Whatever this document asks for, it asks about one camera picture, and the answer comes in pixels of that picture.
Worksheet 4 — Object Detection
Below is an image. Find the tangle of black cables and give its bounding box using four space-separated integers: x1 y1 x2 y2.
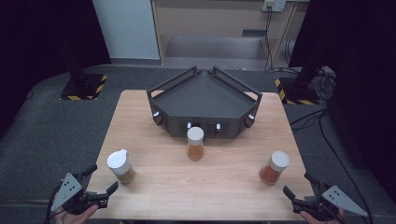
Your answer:
311 66 337 102

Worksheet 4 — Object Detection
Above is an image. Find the person's right hand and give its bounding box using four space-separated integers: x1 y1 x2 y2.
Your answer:
298 208 347 224

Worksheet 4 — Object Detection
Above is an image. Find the white panel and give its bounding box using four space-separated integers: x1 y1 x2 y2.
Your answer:
92 0 162 61

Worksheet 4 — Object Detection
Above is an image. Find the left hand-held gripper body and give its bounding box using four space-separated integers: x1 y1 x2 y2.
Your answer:
49 172 109 216

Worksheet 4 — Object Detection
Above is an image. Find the black socket cable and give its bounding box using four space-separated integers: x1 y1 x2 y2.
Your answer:
263 6 275 71

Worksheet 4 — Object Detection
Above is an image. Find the wooden cabinet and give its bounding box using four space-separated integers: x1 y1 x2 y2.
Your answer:
151 0 309 71

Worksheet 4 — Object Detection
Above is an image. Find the white-capped spice jar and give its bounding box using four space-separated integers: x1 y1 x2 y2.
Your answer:
106 148 136 185
259 150 290 186
186 126 205 162

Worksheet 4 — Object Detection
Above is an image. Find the person's left hand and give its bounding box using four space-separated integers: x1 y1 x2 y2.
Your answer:
54 203 100 224

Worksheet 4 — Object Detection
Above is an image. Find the left hand-held gripper cable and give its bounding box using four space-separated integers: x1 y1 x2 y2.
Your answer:
45 183 64 224

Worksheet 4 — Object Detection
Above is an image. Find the long black floor cable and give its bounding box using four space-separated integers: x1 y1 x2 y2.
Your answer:
318 110 375 224

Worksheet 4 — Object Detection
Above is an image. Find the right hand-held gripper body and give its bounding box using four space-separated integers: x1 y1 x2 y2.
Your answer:
292 181 369 222

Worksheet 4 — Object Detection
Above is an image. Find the white wall socket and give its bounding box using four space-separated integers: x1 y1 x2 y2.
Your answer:
262 0 287 13

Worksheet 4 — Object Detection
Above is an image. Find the black stand striped base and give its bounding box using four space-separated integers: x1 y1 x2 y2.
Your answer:
60 52 109 102
274 46 331 105

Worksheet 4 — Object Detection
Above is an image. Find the dark grey corner rack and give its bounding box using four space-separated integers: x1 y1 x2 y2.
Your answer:
147 64 263 139

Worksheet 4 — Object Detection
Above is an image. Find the black curtain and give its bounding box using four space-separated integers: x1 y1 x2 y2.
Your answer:
289 0 396 200
0 0 111 138

